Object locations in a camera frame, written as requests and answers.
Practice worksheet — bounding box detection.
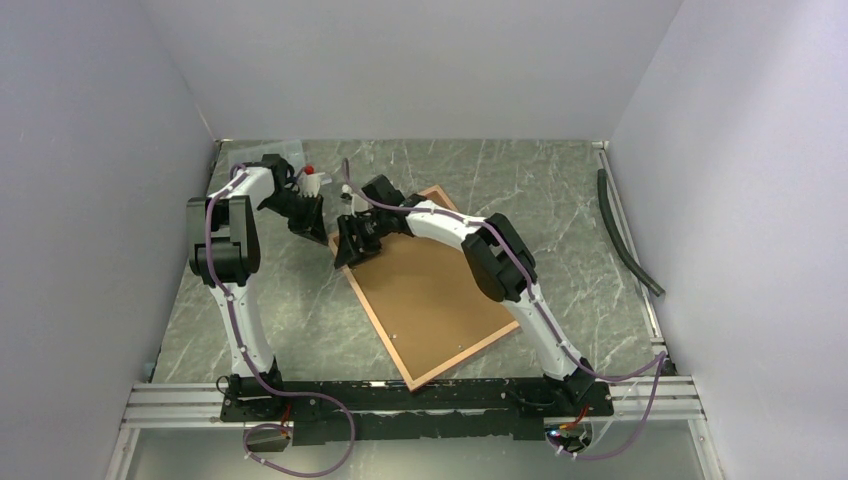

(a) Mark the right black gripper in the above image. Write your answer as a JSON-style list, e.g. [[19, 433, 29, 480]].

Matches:
[[334, 210, 390, 271]]

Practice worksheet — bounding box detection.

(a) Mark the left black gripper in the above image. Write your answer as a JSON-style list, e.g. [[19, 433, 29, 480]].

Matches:
[[262, 190, 330, 246]]

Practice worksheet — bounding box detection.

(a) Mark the pink wooden picture frame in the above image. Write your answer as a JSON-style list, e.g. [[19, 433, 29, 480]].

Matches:
[[327, 184, 522, 393]]

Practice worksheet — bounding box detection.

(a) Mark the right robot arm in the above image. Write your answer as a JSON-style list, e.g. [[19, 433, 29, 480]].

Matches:
[[335, 175, 598, 415]]

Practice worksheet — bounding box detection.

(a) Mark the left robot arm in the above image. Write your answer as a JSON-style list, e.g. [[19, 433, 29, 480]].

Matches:
[[186, 154, 330, 420]]

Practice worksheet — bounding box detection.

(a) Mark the clear plastic organizer box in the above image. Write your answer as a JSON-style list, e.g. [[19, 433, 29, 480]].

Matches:
[[222, 140, 307, 171]]

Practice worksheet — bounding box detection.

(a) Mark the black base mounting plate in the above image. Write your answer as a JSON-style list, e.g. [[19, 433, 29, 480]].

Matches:
[[220, 377, 614, 446]]

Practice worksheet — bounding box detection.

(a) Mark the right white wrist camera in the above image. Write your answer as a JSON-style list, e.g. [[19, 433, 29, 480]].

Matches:
[[340, 184, 360, 215]]

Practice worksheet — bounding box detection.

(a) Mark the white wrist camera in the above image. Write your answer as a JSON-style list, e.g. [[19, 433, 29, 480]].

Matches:
[[295, 165, 332, 198], [340, 184, 360, 215]]

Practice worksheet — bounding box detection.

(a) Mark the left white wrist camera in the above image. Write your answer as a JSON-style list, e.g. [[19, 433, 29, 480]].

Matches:
[[295, 165, 332, 198]]

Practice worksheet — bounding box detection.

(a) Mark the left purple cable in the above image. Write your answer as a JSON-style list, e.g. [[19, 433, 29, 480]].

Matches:
[[201, 164, 359, 478]]

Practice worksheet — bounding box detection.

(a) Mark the purple cable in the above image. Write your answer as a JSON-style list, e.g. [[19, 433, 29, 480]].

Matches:
[[341, 157, 669, 463], [201, 164, 359, 478]]

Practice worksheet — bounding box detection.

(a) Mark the black rubber hose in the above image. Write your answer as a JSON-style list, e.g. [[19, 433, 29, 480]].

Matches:
[[596, 168, 666, 298]]

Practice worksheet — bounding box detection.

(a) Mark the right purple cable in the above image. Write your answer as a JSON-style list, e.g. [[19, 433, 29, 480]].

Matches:
[[341, 157, 669, 463]]

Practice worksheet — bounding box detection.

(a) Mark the aluminium extrusion rail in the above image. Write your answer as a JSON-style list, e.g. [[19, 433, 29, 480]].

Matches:
[[119, 376, 724, 479]]

